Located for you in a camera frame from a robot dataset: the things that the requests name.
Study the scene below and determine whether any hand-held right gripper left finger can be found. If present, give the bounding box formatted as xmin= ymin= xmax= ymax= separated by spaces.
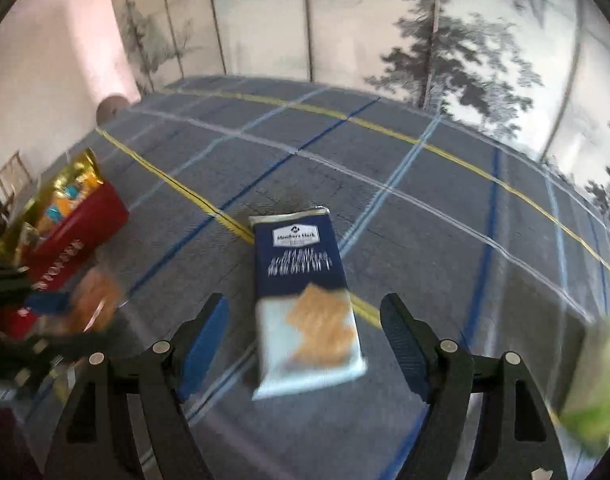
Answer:
xmin=44 ymin=292 xmax=230 ymax=480

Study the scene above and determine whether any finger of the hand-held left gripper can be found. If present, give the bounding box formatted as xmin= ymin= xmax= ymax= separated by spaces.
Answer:
xmin=15 ymin=327 xmax=113 ymax=363
xmin=0 ymin=264 xmax=72 ymax=318

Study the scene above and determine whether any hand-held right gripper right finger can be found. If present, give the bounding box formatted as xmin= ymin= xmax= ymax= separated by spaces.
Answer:
xmin=379 ymin=293 xmax=568 ymax=480

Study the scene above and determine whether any orange clear snack packet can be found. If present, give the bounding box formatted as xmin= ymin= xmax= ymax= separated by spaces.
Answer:
xmin=72 ymin=266 xmax=125 ymax=335

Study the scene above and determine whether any red box with gold lining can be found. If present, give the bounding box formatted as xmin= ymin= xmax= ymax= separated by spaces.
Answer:
xmin=0 ymin=147 xmax=131 ymax=341

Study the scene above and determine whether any dark blue cracker packet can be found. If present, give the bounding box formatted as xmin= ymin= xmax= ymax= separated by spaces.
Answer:
xmin=249 ymin=206 xmax=369 ymax=401

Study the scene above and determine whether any light wooden chair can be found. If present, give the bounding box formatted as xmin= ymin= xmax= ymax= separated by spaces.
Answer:
xmin=0 ymin=151 xmax=33 ymax=206

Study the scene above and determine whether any grey plaid tablecloth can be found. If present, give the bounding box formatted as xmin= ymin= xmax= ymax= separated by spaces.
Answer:
xmin=15 ymin=76 xmax=610 ymax=480

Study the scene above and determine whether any green snack packet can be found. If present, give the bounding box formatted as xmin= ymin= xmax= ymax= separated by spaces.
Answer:
xmin=560 ymin=312 xmax=610 ymax=457

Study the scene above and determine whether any round wooden disc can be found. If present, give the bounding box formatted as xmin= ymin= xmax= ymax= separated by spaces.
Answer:
xmin=96 ymin=94 xmax=131 ymax=123

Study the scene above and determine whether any painted landscape folding screen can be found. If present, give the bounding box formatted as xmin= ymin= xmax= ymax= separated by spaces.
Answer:
xmin=108 ymin=0 xmax=610 ymax=226

